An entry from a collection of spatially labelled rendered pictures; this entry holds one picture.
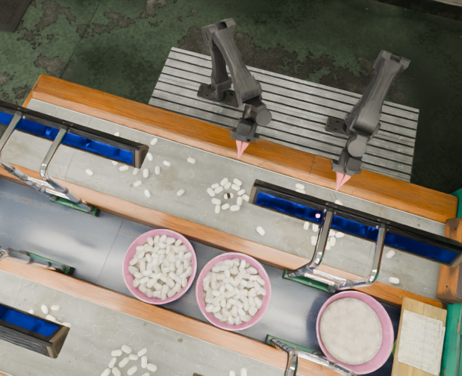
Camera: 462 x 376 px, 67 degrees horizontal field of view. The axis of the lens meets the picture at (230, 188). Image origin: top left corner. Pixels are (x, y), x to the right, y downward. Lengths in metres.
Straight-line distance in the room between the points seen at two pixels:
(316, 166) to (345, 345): 0.66
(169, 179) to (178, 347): 0.62
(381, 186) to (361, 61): 1.47
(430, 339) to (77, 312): 1.22
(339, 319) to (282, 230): 0.37
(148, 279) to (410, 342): 0.93
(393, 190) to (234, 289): 0.73
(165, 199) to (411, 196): 0.96
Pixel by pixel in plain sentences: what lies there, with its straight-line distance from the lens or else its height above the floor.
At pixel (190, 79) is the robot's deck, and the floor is 0.67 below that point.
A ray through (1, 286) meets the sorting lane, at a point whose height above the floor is 0.74.
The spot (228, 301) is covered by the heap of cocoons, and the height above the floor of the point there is 0.74.
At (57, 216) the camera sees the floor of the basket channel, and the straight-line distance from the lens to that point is 1.58.
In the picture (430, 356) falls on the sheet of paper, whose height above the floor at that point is 0.78.
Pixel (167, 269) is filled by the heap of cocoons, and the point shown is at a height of 0.74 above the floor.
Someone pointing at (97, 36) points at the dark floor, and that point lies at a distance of 2.91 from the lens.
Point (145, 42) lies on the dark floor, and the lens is 2.80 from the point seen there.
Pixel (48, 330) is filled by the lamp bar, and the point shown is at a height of 1.08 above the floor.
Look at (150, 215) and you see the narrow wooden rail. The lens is 1.37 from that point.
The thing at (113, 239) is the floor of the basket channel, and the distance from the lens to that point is 1.48.
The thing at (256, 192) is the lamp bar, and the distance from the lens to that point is 1.02.
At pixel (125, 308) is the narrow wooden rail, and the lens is 1.34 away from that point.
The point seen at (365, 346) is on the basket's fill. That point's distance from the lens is 1.43.
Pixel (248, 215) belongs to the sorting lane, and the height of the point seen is 0.74.
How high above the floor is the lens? 2.06
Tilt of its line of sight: 71 degrees down
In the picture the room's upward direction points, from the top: 3 degrees clockwise
